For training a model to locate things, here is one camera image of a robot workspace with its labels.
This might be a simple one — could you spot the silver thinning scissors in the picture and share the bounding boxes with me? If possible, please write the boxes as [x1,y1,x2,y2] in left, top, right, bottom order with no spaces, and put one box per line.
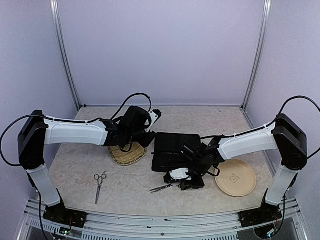
[149,182,180,194]

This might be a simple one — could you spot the black zippered tool case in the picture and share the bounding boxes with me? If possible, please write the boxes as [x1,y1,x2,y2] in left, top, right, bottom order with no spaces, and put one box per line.
[151,132,201,173]

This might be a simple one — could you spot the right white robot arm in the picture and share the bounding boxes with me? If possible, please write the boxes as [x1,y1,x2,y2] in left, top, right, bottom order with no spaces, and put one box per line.
[180,113,308,222]

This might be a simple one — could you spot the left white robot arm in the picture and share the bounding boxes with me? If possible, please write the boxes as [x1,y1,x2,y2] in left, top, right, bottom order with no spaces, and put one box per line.
[18,106,162,223]

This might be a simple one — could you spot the woven bamboo tray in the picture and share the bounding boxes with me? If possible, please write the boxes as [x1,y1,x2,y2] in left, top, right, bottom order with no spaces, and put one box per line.
[108,142,147,166]

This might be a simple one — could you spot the beige round plate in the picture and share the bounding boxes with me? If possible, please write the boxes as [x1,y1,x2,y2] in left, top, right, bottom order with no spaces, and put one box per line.
[215,158,257,198]

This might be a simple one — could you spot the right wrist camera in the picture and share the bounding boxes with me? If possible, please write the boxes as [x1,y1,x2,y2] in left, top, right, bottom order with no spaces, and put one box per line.
[163,167,192,184]

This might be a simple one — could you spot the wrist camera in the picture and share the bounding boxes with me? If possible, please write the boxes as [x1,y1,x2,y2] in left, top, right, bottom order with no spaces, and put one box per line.
[163,167,192,184]
[144,109,162,133]

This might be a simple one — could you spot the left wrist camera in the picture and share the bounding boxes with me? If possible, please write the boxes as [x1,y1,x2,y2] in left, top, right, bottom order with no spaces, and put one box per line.
[144,109,162,133]

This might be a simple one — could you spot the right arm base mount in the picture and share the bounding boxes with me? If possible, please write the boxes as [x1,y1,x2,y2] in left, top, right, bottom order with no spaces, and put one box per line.
[238,194,284,228]

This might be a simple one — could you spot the front aluminium rail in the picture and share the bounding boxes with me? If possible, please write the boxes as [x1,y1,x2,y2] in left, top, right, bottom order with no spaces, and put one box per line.
[17,197,308,240]

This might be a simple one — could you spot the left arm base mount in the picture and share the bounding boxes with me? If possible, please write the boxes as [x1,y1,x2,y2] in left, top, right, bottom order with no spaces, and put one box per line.
[43,204,87,228]

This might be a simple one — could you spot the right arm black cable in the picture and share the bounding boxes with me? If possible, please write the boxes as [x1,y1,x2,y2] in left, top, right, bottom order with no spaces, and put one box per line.
[199,96,320,161]

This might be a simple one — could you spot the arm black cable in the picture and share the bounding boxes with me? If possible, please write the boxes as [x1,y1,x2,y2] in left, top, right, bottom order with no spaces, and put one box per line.
[0,114,51,167]
[199,96,320,161]

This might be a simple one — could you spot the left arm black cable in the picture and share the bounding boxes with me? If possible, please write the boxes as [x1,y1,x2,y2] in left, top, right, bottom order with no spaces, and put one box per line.
[0,114,51,167]

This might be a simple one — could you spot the left aluminium frame post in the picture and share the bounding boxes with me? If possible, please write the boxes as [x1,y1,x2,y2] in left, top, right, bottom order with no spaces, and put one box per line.
[50,0,82,110]

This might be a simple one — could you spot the aluminium frame post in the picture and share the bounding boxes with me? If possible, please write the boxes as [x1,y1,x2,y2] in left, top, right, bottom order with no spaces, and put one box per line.
[241,0,272,111]
[50,0,82,110]

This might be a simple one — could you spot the right aluminium frame post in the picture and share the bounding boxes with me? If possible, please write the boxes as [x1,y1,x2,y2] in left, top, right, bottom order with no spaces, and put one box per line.
[241,0,272,111]

